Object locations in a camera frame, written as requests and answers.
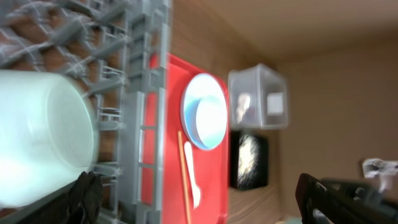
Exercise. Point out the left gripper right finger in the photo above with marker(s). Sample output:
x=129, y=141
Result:
x=341, y=201

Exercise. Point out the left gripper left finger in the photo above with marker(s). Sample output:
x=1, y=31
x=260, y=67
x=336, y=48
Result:
x=81, y=205

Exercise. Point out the green bowl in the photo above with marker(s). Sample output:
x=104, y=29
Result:
x=49, y=135

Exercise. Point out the food scraps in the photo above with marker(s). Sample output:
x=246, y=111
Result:
x=247, y=161

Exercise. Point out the wooden chopstick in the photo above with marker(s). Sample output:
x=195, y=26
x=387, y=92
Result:
x=184, y=178

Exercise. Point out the small light blue bowl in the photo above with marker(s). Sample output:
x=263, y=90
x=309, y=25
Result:
x=211, y=122

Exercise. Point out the large light blue plate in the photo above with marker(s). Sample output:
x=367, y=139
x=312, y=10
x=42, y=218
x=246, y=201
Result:
x=199, y=86

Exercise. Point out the grey dishwasher rack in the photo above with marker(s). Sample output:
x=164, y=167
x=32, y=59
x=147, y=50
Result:
x=116, y=51

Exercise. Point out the black tray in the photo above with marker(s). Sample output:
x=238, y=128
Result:
x=263, y=159

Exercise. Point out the white plastic fork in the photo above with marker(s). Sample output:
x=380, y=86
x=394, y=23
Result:
x=196, y=191

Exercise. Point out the red plastic tray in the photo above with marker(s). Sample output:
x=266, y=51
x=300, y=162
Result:
x=211, y=167

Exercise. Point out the clear plastic bin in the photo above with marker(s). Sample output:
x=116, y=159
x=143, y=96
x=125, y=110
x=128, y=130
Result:
x=269, y=108

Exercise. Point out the crumpled white napkin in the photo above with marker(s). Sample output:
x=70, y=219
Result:
x=242, y=106

